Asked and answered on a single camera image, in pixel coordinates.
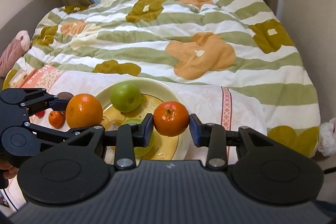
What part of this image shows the pink white floral cloth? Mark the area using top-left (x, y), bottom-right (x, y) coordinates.
top-left (1, 69), bottom-right (267, 212)

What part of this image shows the small tissue packet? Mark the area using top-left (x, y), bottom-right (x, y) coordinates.
top-left (10, 72), bottom-right (30, 88)

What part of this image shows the striped floral duvet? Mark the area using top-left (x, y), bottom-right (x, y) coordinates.
top-left (5, 0), bottom-right (321, 157)

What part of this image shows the red cherry tomato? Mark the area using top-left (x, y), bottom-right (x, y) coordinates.
top-left (35, 110), bottom-right (45, 118)

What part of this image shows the small orange tangerine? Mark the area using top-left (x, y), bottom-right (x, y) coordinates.
top-left (153, 101), bottom-right (190, 137)

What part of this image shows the pink plush pillow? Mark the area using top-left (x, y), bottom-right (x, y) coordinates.
top-left (0, 30), bottom-right (31, 78)

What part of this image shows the cream yellow bowl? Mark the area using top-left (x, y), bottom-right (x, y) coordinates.
top-left (96, 79), bottom-right (191, 162)

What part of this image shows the person's hand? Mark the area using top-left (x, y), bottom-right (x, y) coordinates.
top-left (0, 158), bottom-right (19, 179)

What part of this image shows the large orange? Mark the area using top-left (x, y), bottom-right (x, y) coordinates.
top-left (66, 93), bottom-right (103, 128)

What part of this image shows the white plastic bag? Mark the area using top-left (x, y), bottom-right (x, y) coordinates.
top-left (318, 118), bottom-right (336, 157)

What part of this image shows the brown kiwi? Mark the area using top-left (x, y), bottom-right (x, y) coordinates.
top-left (57, 92), bottom-right (74, 100)

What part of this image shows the green apple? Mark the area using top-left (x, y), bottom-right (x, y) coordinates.
top-left (110, 81), bottom-right (142, 113)
top-left (122, 118), bottom-right (155, 157)

